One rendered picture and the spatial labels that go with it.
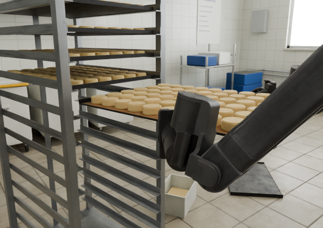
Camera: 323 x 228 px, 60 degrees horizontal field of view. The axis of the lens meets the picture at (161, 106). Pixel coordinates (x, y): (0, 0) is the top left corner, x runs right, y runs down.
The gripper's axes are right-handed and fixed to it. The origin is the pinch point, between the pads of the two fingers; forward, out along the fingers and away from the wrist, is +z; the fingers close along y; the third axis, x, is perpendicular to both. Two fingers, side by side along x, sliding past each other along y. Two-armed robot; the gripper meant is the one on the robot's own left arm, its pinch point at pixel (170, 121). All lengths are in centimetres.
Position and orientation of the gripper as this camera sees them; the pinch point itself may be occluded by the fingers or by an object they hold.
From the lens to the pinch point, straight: 64.7
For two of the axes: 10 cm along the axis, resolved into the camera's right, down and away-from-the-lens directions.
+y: -0.1, 9.7, 2.3
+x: 10.0, -0.1, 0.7
